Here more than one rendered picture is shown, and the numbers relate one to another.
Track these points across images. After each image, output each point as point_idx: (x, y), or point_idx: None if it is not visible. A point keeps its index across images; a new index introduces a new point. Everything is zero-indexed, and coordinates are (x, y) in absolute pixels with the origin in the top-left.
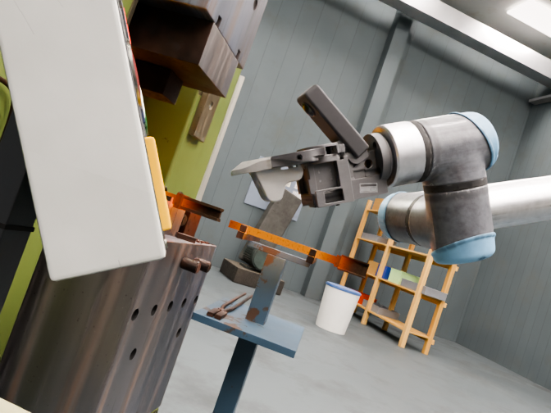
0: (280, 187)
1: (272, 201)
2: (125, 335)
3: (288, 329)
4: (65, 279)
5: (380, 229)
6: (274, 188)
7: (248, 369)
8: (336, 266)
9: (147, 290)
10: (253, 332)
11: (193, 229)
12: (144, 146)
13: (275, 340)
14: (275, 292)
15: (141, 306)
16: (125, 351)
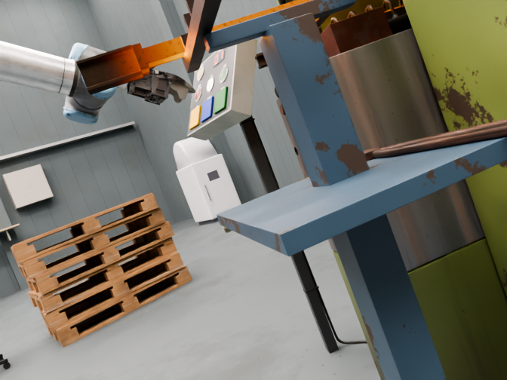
0: (174, 96)
1: (178, 102)
2: (299, 164)
3: (280, 208)
4: (204, 140)
5: (116, 89)
6: (177, 97)
7: (356, 286)
8: (144, 75)
9: (291, 133)
10: (288, 187)
11: (331, 48)
12: (189, 115)
13: (253, 201)
14: (288, 113)
15: (296, 145)
16: (307, 176)
